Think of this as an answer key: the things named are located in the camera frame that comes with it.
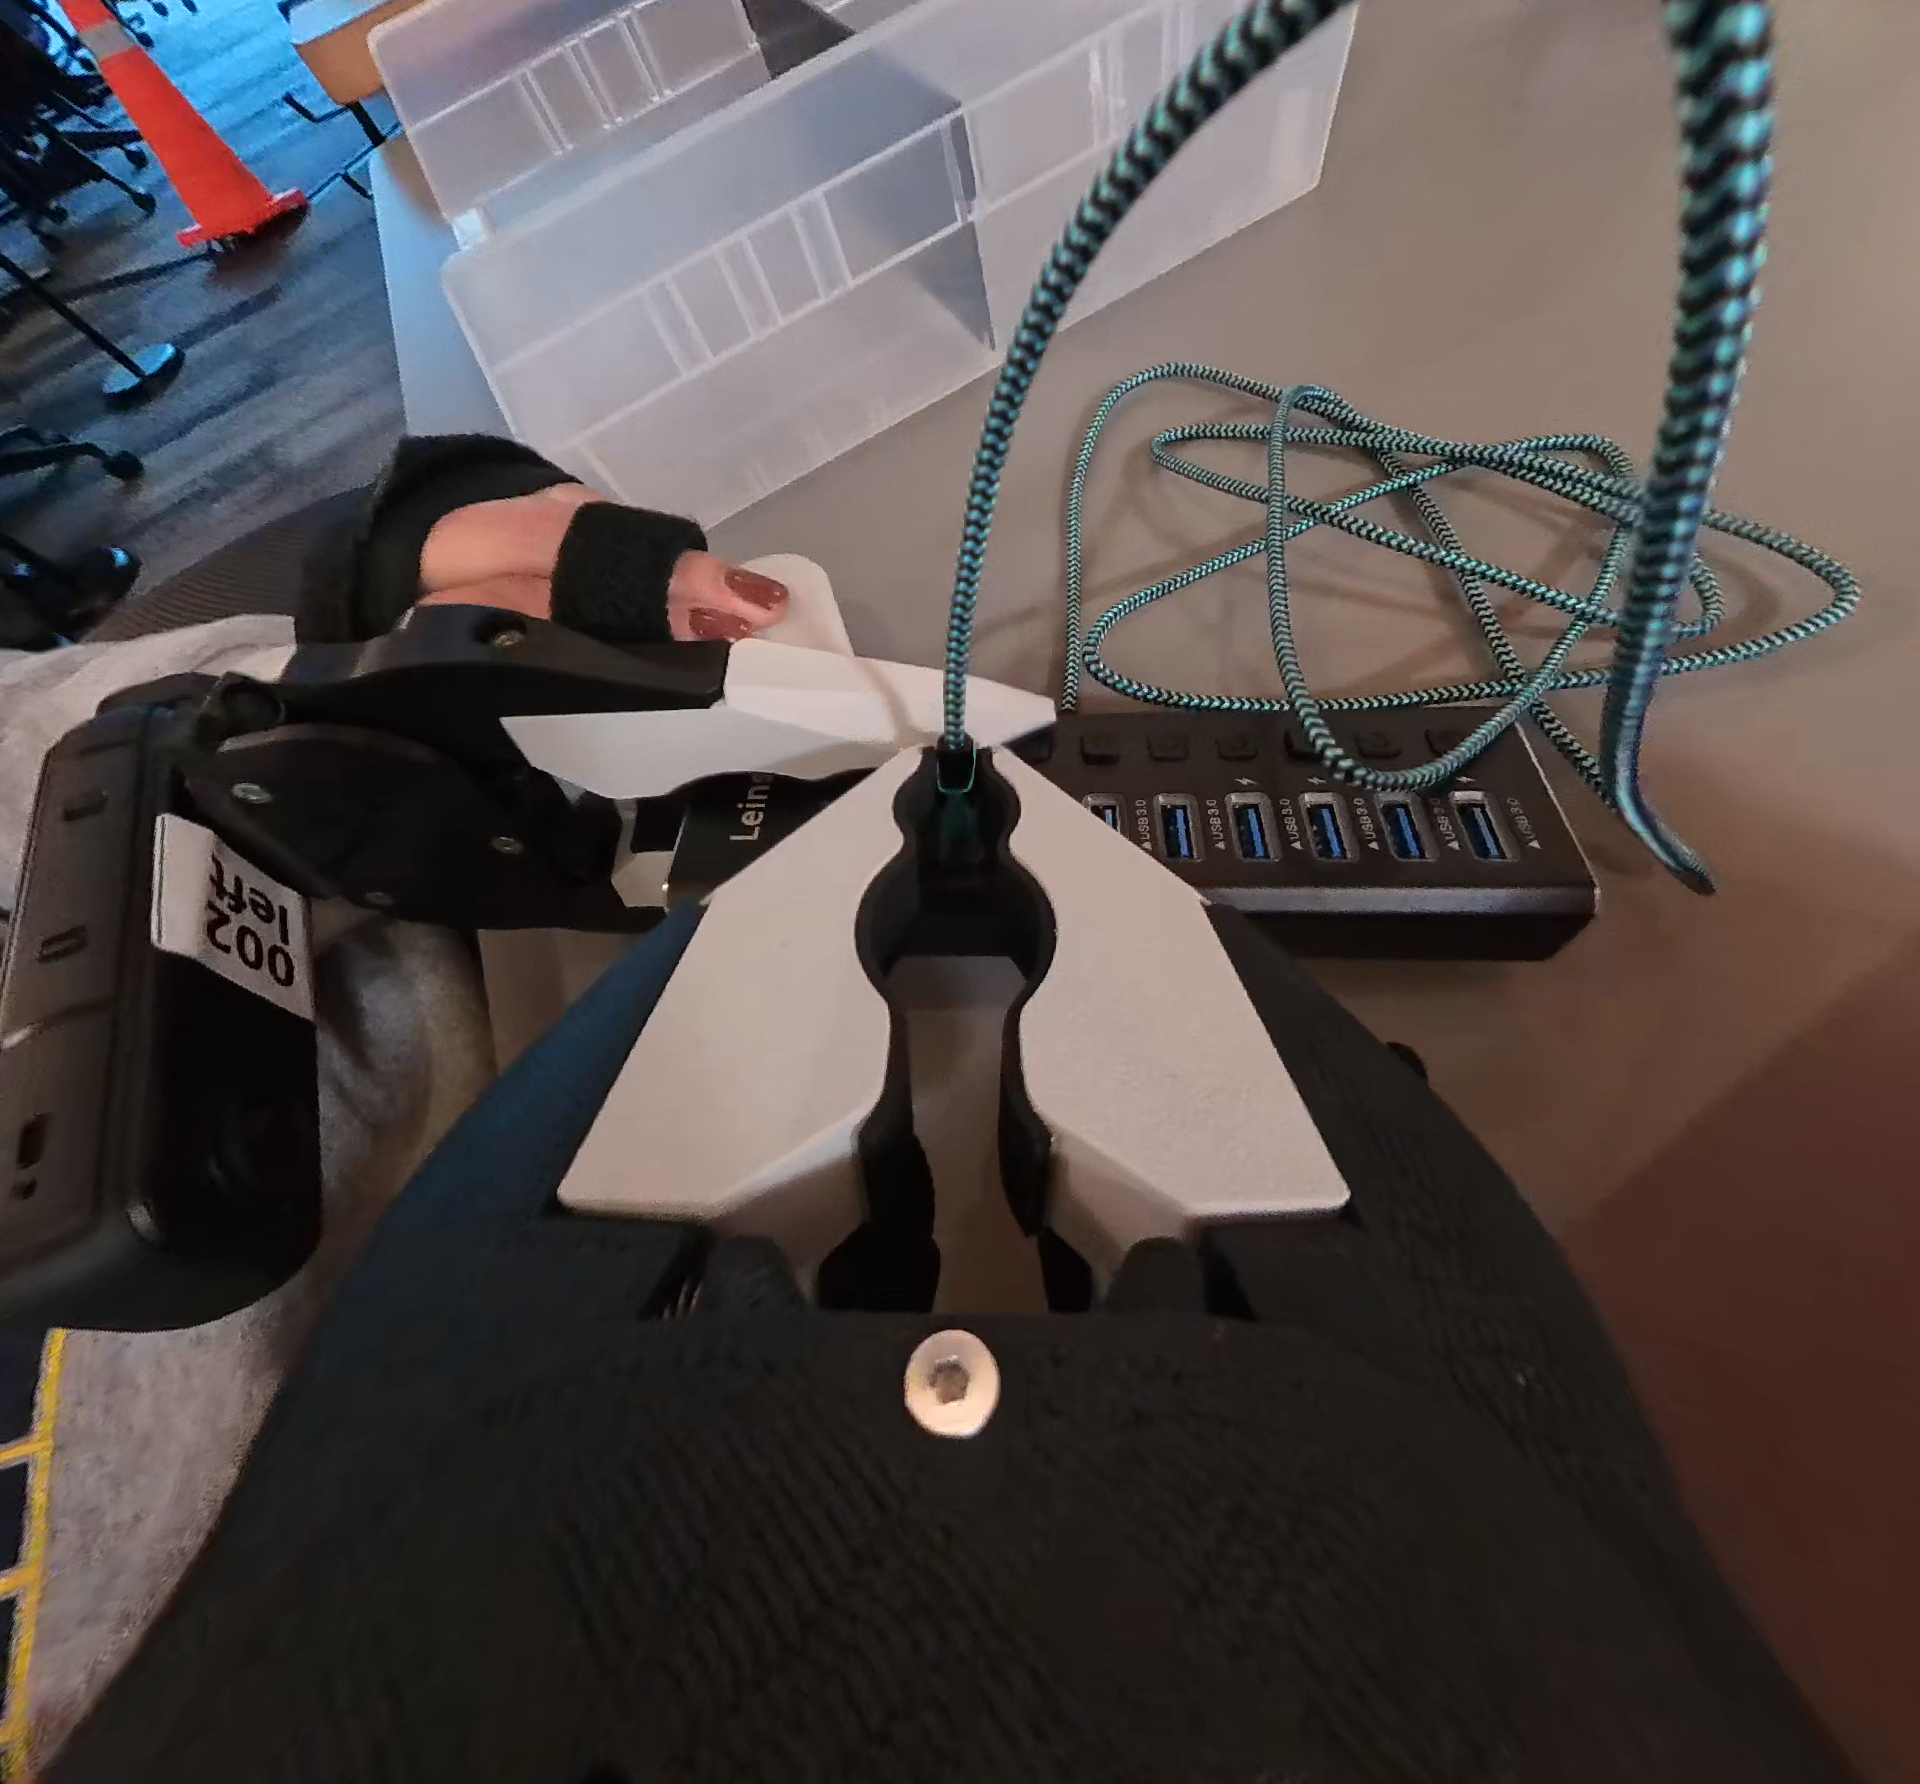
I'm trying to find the black office chair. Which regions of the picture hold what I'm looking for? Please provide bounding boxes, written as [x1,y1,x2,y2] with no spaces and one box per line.
[0,0,200,228]

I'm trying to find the clear plastic divided tray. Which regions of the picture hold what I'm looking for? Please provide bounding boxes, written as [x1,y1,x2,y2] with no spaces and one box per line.
[367,0,1363,529]

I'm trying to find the person's left hand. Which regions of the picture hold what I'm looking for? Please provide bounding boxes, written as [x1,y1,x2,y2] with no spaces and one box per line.
[296,431,792,649]

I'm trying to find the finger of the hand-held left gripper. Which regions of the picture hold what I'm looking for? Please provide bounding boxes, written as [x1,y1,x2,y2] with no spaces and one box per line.
[500,643,1062,788]

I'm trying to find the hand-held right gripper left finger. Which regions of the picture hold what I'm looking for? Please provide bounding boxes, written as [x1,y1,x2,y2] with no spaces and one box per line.
[556,747,941,1309]

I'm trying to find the black usb hub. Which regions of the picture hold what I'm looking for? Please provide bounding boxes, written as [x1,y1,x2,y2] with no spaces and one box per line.
[660,711,1601,927]

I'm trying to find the teal braided usb cable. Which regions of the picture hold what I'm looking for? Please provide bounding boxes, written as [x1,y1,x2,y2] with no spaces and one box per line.
[938,0,1864,905]

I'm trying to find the orange traffic cone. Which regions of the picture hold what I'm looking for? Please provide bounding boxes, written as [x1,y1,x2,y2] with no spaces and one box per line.
[0,0,313,252]

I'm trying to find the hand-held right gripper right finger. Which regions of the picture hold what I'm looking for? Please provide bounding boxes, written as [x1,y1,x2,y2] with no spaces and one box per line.
[979,748,1355,1311]

